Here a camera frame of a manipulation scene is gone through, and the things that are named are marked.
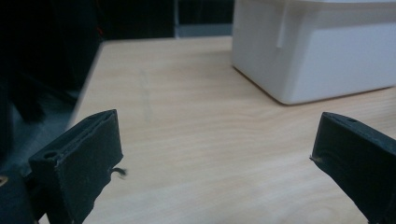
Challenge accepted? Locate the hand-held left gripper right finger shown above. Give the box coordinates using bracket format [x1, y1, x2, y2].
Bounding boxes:
[309, 111, 396, 224]

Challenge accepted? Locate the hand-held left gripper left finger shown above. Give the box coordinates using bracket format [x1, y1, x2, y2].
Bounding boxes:
[28, 108, 127, 224]

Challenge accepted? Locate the white plastic storage box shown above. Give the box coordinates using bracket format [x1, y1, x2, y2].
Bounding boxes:
[231, 0, 396, 106]

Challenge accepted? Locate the black tripod stand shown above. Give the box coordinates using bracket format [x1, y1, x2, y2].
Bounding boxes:
[0, 71, 80, 124]

